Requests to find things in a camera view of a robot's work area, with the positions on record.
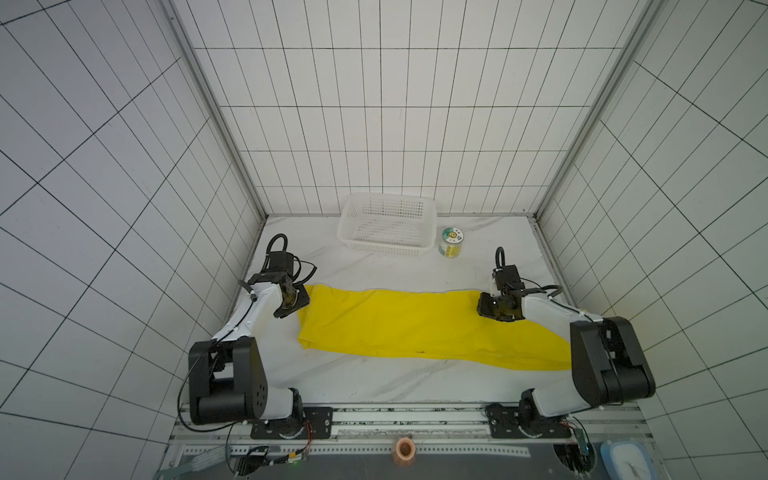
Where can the white plastic basket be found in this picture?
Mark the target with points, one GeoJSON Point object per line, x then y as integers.
{"type": "Point", "coordinates": [388, 224]}

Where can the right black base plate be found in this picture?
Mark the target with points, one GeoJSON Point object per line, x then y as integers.
{"type": "Point", "coordinates": [524, 422]}

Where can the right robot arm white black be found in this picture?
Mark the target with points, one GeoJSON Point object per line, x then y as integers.
{"type": "Point", "coordinates": [608, 365]}

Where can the white blue device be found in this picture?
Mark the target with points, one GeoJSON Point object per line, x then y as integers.
{"type": "Point", "coordinates": [627, 460]}

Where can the brown tape roll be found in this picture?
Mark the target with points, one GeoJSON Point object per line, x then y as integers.
{"type": "Point", "coordinates": [404, 452]}

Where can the small circuit board with cables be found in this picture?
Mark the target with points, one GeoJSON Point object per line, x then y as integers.
{"type": "Point", "coordinates": [258, 457]}

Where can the aluminium mounting rail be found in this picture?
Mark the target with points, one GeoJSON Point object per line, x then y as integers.
{"type": "Point", "coordinates": [435, 428]}

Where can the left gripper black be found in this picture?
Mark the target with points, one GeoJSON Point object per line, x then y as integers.
{"type": "Point", "coordinates": [291, 298]}

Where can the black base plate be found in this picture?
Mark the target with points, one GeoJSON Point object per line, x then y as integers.
{"type": "Point", "coordinates": [524, 422]}
{"type": "Point", "coordinates": [305, 423]}

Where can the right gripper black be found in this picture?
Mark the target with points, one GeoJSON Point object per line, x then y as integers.
{"type": "Point", "coordinates": [498, 306]}

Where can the yellow trousers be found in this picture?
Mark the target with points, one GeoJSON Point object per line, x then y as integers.
{"type": "Point", "coordinates": [439, 326]}

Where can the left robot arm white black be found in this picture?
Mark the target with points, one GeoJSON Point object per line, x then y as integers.
{"type": "Point", "coordinates": [226, 379]}

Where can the small jar yellow label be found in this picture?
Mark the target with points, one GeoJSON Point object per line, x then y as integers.
{"type": "Point", "coordinates": [451, 242]}

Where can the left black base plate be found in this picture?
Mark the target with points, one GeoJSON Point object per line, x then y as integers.
{"type": "Point", "coordinates": [305, 423]}

